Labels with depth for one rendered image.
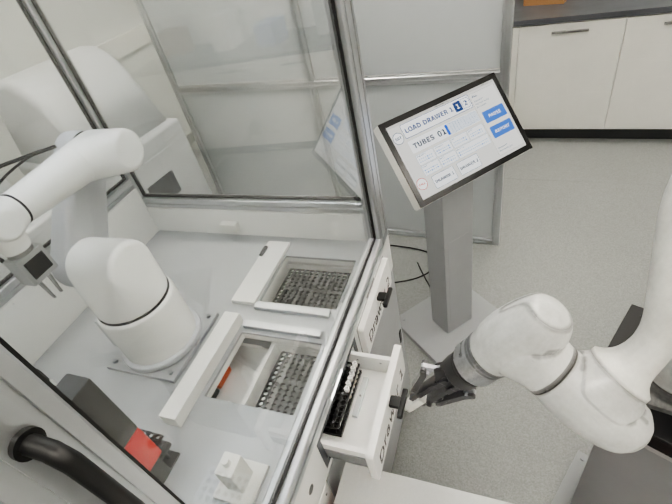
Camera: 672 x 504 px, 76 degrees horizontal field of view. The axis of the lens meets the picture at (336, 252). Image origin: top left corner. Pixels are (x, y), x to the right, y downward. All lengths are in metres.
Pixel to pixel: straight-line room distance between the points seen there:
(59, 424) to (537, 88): 3.52
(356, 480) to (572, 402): 0.56
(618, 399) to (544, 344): 0.13
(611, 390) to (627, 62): 3.02
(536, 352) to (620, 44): 3.01
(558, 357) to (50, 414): 0.65
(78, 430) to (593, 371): 0.68
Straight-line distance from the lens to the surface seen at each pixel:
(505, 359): 0.75
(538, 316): 0.71
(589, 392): 0.78
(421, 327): 2.28
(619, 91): 3.70
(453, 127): 1.60
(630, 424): 0.81
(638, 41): 3.59
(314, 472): 1.03
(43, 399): 0.44
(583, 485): 1.67
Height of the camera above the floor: 1.81
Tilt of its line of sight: 39 degrees down
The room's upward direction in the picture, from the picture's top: 15 degrees counter-clockwise
